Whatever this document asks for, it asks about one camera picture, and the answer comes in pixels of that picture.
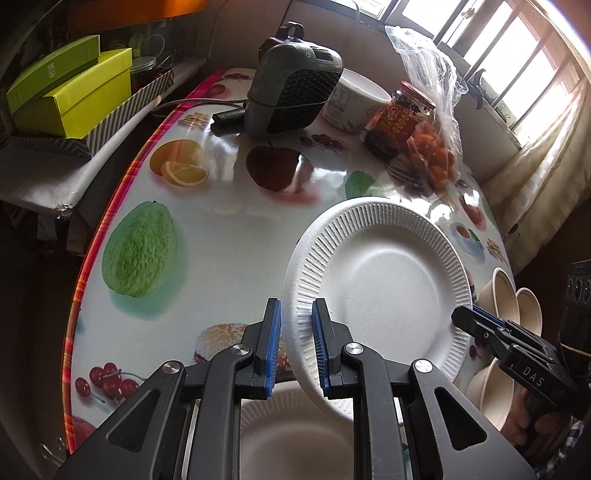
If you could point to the dark lidded jar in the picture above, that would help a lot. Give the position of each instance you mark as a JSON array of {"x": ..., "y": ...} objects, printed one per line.
[{"x": 144, "y": 71}]

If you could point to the grey fan heater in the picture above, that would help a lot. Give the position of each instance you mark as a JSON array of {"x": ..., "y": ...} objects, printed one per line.
[{"x": 286, "y": 87}]

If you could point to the fruit print tablecloth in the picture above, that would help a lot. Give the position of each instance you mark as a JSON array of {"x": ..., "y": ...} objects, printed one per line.
[{"x": 231, "y": 230}]

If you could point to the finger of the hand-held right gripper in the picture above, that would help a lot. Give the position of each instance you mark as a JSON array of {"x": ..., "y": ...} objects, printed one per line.
[
  {"x": 496, "y": 317},
  {"x": 480, "y": 330}
]

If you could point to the person's right forearm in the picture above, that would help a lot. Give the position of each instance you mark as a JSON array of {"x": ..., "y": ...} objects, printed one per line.
[{"x": 575, "y": 445}]

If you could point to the dark green flat box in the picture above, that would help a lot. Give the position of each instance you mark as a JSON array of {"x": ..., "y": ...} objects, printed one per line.
[{"x": 51, "y": 69}]

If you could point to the beige paper bowl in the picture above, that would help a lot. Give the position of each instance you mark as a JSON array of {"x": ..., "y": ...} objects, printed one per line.
[
  {"x": 501, "y": 295},
  {"x": 494, "y": 397},
  {"x": 528, "y": 309}
]

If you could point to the plastic bag of oranges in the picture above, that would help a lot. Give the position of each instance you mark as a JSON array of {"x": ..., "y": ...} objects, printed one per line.
[{"x": 436, "y": 152}]

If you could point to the orange board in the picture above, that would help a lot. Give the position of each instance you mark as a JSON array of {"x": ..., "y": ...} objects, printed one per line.
[{"x": 138, "y": 9}]

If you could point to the person's right hand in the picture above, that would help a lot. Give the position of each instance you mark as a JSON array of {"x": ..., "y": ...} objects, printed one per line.
[{"x": 515, "y": 422}]

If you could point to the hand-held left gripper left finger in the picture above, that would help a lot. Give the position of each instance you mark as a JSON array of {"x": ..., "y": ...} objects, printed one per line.
[{"x": 272, "y": 346}]

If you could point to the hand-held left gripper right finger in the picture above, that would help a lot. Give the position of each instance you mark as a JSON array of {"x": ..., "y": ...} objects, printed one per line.
[{"x": 319, "y": 346}]

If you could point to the window with metal frame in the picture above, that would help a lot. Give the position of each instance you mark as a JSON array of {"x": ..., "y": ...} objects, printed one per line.
[{"x": 521, "y": 60}]

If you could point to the cream patterned curtain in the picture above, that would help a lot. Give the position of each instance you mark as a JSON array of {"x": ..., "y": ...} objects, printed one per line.
[{"x": 545, "y": 175}]

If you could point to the red label glass jar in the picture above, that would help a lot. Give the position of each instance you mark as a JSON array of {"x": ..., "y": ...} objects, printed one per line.
[{"x": 397, "y": 124}]

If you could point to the lime green box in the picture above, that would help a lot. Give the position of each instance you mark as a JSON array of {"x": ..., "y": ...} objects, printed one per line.
[{"x": 83, "y": 104}]

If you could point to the white foam plate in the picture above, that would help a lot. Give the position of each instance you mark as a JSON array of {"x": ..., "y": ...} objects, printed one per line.
[
  {"x": 388, "y": 286},
  {"x": 291, "y": 438}
]

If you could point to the grey striped box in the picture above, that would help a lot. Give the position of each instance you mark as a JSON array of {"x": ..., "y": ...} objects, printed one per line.
[{"x": 124, "y": 115}]

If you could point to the black window latch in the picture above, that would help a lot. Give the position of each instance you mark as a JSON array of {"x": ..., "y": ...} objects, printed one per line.
[{"x": 479, "y": 87}]

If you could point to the white plastic tub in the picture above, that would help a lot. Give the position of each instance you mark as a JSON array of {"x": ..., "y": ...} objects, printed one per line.
[{"x": 355, "y": 99}]

